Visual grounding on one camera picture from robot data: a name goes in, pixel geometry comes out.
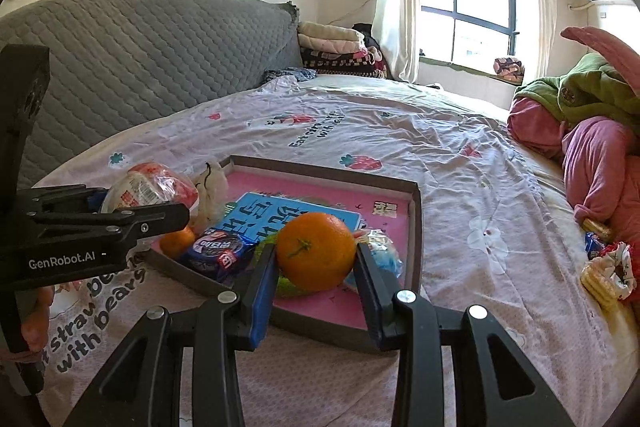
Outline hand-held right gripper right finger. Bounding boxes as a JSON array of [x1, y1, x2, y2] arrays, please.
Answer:
[[354, 242, 576, 427]]

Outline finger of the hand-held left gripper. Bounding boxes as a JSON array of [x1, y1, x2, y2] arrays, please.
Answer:
[[37, 203, 191, 258], [15, 184, 108, 215]]

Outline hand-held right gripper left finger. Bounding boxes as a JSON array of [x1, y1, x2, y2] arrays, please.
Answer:
[[65, 242, 281, 427]]

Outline white red toy egg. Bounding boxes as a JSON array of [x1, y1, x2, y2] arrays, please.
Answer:
[[101, 162, 200, 215]]

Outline orange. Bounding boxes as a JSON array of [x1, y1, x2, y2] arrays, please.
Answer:
[[159, 227, 197, 258], [276, 212, 357, 293]]

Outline blue red toy egg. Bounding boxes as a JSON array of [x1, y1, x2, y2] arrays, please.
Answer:
[[350, 228, 403, 280]]

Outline grey cardboard box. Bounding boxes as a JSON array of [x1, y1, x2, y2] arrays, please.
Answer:
[[145, 154, 422, 353]]

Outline cream drawstring bag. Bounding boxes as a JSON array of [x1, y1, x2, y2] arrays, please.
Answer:
[[192, 159, 231, 233]]

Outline blue cookie packet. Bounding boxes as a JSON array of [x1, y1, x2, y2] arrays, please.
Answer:
[[180, 227, 258, 284]]

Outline person's left hand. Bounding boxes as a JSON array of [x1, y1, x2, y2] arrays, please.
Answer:
[[20, 286, 53, 353]]

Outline grey quilted headboard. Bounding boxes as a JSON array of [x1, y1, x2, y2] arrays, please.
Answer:
[[0, 0, 301, 188]]

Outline dark floral cloth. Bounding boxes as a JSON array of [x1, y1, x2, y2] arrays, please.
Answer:
[[262, 67, 318, 82]]

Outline yellow wafer biscuits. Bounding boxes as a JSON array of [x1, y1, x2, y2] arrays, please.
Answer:
[[580, 257, 618, 313]]

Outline small yellow snack packet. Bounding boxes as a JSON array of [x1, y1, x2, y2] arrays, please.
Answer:
[[581, 217, 615, 238]]

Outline dark patterned folded blanket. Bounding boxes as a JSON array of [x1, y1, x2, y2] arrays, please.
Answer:
[[300, 47, 386, 78]]

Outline pink folded blanket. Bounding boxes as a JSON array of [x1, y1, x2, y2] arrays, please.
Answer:
[[300, 38, 371, 55]]

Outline cream folded blanket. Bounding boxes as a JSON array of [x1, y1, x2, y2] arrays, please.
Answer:
[[298, 21, 366, 42]]

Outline pink quilt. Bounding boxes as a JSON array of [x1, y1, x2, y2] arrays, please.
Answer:
[[506, 97, 640, 253]]

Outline patterned cloth on windowsill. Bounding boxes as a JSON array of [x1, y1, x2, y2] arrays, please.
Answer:
[[492, 57, 526, 82]]

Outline green blanket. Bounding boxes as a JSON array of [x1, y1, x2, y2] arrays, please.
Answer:
[[515, 52, 640, 138]]

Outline long pink cushion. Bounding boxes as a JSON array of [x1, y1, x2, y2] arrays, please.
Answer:
[[560, 26, 640, 98]]

